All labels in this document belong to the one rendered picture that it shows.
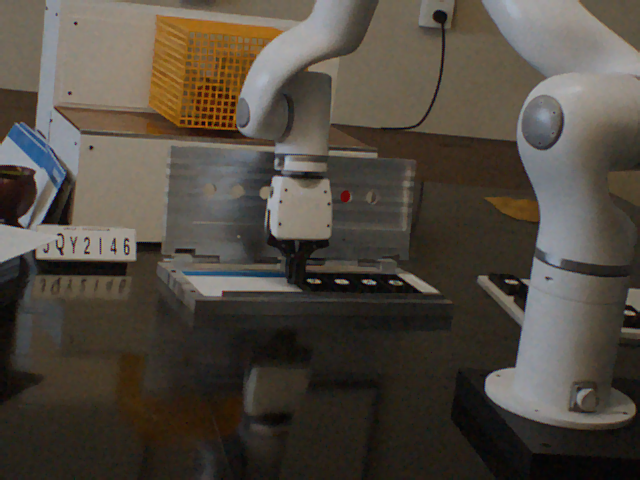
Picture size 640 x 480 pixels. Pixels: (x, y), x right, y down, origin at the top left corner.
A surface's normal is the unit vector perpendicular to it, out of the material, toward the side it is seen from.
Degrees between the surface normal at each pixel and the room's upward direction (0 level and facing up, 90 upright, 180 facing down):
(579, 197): 127
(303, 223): 77
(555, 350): 90
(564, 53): 118
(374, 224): 81
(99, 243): 65
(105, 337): 0
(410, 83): 90
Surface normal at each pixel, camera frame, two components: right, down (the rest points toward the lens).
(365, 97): 0.21, 0.25
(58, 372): 0.14, -0.96
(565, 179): -0.54, 0.68
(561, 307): -0.50, 0.13
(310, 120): 0.40, 0.06
